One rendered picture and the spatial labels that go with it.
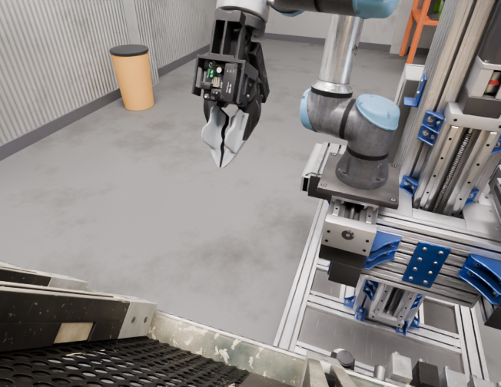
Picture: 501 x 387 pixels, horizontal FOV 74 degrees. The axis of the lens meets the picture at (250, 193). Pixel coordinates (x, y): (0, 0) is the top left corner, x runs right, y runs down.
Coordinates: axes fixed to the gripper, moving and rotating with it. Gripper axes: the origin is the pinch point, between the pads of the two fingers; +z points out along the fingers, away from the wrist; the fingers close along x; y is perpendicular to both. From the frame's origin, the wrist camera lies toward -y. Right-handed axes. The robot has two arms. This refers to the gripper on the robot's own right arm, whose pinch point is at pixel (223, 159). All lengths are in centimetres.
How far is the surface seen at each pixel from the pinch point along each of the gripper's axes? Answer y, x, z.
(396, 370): -33, 41, 45
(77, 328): 11.3, -15.0, 29.2
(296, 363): -13.6, 17.6, 39.4
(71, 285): -7.2, -34.1, 35.8
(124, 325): -0.7, -15.0, 35.5
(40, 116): -207, -278, 17
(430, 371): -35, 48, 44
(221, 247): -147, -49, 72
